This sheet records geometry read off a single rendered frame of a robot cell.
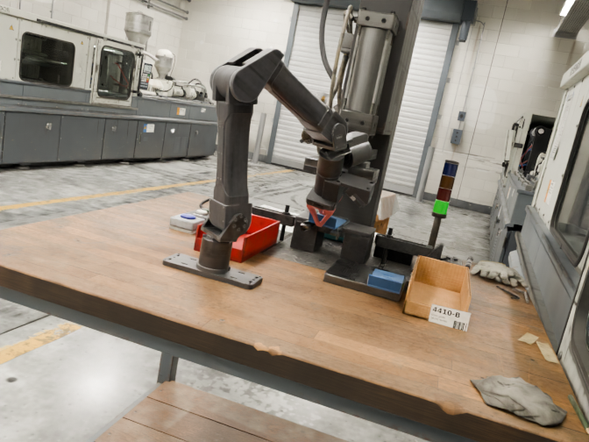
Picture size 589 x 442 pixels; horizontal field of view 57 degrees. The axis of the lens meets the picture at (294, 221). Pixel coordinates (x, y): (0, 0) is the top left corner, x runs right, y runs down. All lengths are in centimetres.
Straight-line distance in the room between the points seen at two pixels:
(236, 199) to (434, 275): 54
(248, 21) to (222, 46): 76
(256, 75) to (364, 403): 59
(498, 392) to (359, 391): 20
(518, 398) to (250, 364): 39
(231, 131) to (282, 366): 45
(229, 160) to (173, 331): 34
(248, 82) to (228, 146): 12
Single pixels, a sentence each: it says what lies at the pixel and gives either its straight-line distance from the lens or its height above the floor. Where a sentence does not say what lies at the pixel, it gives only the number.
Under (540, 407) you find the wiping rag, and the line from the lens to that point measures 88.
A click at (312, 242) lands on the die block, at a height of 93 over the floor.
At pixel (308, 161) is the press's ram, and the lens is 139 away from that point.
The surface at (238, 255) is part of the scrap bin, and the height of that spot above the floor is 92.
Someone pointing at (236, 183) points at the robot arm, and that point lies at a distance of 106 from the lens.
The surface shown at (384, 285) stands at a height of 93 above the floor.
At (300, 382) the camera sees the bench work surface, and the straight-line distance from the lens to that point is 85.
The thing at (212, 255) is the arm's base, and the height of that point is 95.
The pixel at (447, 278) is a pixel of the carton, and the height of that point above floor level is 93.
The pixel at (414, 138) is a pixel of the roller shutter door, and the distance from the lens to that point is 1059.
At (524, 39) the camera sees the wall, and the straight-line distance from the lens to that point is 1071.
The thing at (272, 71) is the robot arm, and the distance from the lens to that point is 105.
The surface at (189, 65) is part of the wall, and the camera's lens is 1237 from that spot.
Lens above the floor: 126
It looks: 12 degrees down
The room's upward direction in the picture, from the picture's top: 11 degrees clockwise
